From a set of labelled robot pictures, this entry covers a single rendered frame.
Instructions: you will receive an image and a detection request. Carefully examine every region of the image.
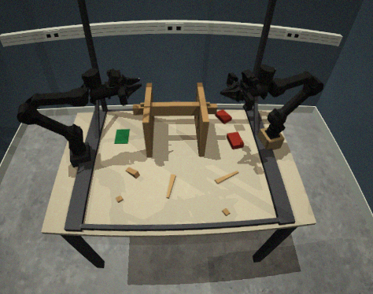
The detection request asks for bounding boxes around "tan wooden rail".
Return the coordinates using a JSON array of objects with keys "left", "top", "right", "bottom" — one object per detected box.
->
[{"left": 133, "top": 102, "right": 217, "bottom": 116}]

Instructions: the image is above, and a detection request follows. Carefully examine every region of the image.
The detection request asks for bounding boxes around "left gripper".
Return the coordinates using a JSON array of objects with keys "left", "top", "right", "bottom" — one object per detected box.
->
[{"left": 220, "top": 72, "right": 259, "bottom": 111}]

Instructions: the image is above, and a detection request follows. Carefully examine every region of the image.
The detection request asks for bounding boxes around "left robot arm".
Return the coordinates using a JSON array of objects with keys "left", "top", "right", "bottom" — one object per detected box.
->
[{"left": 240, "top": 64, "right": 323, "bottom": 139}]

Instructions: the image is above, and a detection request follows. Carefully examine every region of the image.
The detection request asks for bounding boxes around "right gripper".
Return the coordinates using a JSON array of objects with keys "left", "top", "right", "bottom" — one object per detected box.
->
[{"left": 102, "top": 74, "right": 142, "bottom": 105}]

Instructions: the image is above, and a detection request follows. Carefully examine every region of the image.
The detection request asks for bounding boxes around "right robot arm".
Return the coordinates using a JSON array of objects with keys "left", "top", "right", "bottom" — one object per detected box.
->
[{"left": 17, "top": 68, "right": 120, "bottom": 157}]

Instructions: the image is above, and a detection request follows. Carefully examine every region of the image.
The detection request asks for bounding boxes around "black metal overhead frame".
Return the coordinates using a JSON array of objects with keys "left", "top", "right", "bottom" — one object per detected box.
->
[{"left": 77, "top": 0, "right": 276, "bottom": 138}]

